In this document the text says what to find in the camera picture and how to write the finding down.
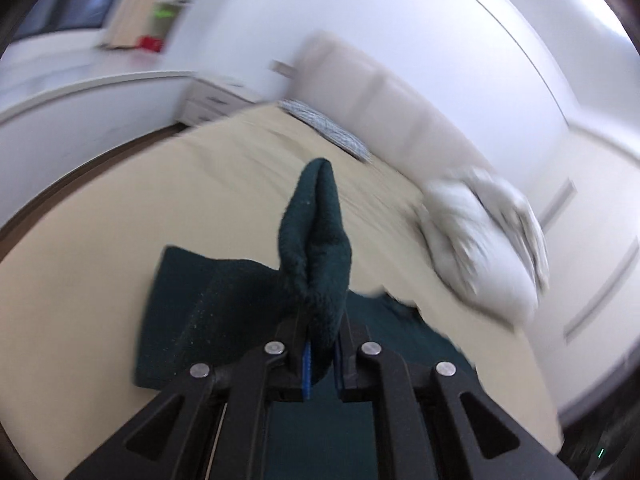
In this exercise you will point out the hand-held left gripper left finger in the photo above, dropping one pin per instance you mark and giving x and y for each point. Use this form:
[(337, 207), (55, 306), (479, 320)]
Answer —
[(306, 370)]

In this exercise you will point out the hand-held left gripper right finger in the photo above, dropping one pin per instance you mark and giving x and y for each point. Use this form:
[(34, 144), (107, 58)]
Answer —
[(341, 365)]

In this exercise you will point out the dark green fleece garment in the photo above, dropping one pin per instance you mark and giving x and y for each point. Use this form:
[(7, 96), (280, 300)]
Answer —
[(315, 240)]

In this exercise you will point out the white pillow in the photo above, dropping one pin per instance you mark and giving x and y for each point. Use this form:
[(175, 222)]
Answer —
[(475, 260)]

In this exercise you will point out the bed with beige sheet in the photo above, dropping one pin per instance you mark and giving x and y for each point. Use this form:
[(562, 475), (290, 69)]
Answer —
[(150, 200)]

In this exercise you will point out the white duvet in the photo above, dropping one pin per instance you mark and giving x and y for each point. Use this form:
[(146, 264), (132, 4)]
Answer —
[(520, 210)]

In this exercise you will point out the zebra print pillow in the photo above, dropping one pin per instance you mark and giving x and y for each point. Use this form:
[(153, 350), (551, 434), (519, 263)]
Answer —
[(325, 125)]

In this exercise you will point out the cream padded headboard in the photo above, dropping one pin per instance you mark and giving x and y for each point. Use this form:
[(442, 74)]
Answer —
[(380, 100)]

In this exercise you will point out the white nightstand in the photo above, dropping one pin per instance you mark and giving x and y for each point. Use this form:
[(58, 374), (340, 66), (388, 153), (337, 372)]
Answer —
[(210, 102)]

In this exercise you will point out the white window ledge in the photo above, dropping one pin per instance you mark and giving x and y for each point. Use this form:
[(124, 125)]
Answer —
[(75, 110)]

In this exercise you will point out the red box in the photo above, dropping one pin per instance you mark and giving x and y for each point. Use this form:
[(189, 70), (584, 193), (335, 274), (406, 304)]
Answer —
[(150, 43)]

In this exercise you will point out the green shelf item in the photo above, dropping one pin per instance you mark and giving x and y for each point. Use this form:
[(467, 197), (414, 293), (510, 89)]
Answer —
[(164, 11)]

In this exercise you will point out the beige curtain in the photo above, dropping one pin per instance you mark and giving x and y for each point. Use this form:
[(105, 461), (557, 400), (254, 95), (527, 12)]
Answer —
[(135, 0)]

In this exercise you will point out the grey wall plate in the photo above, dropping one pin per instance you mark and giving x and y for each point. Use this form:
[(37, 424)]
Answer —
[(282, 67)]

